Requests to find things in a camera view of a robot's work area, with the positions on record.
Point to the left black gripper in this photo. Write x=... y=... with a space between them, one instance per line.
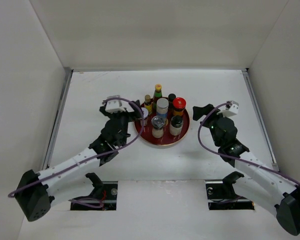
x=113 y=115

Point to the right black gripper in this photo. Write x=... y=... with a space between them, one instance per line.
x=199 y=111

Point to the chili sauce jar red lid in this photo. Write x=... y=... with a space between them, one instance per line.
x=179 y=105

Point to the white powder bottle black cap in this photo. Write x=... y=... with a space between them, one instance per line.
x=176 y=125

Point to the short jar with white lid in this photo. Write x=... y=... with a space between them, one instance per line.
x=144 y=119

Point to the small yellow-label dark bottle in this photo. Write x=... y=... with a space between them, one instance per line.
x=148 y=103

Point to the small spice jar black lid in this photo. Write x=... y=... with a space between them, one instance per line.
x=171 y=98

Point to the blue-label jar silver lid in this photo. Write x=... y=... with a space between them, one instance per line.
x=162 y=107

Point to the green-label sauce bottle yellow cap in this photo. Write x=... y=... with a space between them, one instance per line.
x=157 y=93

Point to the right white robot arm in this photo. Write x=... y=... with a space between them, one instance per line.
x=272 y=190

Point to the round red lacquer tray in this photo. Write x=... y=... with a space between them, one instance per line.
x=167 y=138

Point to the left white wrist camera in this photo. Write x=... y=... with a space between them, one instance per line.
x=114 y=104

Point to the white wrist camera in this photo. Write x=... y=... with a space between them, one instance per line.
x=231 y=109
x=114 y=104

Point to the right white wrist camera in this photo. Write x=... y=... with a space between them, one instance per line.
x=231 y=109

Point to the right aluminium frame rail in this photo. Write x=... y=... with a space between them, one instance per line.
x=260 y=120

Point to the aluminium frame rail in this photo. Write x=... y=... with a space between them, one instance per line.
x=260 y=120
x=57 y=120

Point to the left aluminium frame rail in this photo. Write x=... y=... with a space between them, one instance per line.
x=57 y=120

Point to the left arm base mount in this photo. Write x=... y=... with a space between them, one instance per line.
x=102 y=197

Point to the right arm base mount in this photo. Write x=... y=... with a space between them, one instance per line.
x=222 y=197

